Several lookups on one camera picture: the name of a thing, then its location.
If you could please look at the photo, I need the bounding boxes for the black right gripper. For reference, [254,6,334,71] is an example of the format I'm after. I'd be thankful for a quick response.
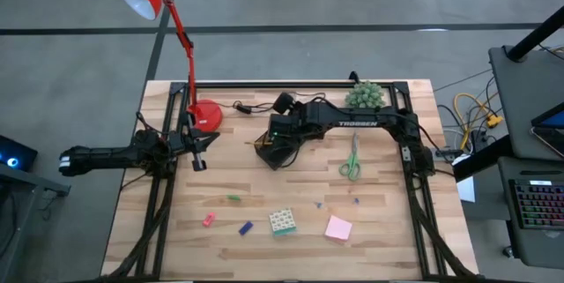
[261,92,309,150]

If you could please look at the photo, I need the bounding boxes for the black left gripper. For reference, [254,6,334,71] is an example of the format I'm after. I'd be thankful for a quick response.
[169,112,220,172]

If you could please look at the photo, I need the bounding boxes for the teal patterned sticky note pad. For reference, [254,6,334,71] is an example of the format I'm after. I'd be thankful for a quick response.
[268,207,298,237]

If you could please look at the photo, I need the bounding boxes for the green-handled scissors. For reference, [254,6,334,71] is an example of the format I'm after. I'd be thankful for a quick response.
[338,131,361,182]

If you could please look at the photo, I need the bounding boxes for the pink sticky note pad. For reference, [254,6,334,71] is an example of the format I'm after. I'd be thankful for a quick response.
[323,214,353,242]

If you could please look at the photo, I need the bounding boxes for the black mesh desk organizer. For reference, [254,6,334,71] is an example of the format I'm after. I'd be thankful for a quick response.
[254,129,309,171]

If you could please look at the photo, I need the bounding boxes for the red desk lamp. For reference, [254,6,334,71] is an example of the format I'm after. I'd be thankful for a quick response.
[114,0,225,133]

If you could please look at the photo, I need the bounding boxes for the green succulent plant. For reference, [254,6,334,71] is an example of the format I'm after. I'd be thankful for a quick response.
[344,80,387,108]

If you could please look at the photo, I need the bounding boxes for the grey metal desk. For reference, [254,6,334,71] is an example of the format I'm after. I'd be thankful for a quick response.
[0,163,71,283]

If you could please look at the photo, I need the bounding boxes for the black computer tower blue light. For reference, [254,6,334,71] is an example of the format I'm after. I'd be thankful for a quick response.
[0,135,39,173]

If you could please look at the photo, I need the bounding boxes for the white paper sheet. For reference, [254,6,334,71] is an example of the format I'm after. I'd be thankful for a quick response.
[456,175,477,204]

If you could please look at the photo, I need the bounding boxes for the grey side desk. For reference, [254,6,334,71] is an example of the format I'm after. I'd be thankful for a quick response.
[487,44,564,163]

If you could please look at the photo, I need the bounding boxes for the backlit keyboard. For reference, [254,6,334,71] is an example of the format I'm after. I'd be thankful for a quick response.
[508,179,564,230]

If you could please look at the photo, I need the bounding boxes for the laptop with blue screen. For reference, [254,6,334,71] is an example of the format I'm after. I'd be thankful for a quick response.
[530,101,564,160]

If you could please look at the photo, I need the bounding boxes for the black stand pole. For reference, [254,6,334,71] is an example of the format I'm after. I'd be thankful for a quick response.
[505,4,564,63]

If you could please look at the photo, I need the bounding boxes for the grey keyboard shelf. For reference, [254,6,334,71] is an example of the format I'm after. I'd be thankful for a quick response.
[497,154,564,271]

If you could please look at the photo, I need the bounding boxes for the black lamp power cable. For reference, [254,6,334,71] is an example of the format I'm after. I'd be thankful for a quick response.
[219,92,327,115]

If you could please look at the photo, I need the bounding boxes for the black aluminium frame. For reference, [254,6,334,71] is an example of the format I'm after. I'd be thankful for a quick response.
[100,80,479,283]

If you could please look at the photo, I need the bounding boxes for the thin black floor cable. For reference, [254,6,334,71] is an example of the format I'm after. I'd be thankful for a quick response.
[433,67,494,94]

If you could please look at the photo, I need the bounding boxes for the yellow floor cable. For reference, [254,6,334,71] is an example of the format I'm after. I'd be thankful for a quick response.
[453,92,504,150]

